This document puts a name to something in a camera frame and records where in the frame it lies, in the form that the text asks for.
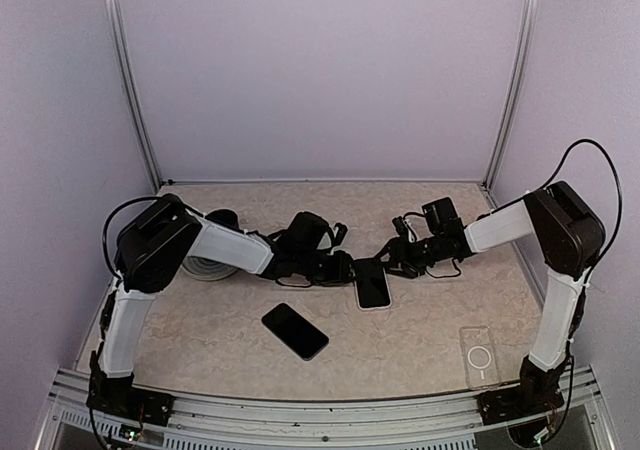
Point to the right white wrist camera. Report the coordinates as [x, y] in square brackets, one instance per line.
[404, 229]

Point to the left aluminium frame post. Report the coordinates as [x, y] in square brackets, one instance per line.
[116, 21]

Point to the pink phone case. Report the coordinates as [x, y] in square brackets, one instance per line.
[372, 309]

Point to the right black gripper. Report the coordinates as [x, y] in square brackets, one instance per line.
[409, 270]

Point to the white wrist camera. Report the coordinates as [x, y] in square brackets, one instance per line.
[333, 237]
[404, 229]

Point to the aluminium frame post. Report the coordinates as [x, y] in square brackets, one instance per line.
[116, 21]
[517, 77]

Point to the black phone screen up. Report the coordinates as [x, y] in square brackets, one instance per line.
[294, 331]

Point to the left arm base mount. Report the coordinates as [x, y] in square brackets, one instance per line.
[142, 406]

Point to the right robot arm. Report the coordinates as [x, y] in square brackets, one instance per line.
[570, 236]

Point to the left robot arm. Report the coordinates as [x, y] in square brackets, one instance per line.
[169, 236]

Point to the clear magsafe phone case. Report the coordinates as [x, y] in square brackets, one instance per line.
[479, 357]

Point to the front aluminium rail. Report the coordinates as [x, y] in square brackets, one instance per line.
[447, 421]

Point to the dark green mug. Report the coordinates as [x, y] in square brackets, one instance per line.
[226, 217]

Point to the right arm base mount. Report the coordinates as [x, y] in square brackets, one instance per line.
[506, 404]

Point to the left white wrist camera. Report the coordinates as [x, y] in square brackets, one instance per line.
[333, 237]

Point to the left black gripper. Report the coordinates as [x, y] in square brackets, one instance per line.
[341, 275]

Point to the right aluminium frame post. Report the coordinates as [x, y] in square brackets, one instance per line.
[517, 77]

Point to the black phone back up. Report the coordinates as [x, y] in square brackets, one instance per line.
[372, 285]

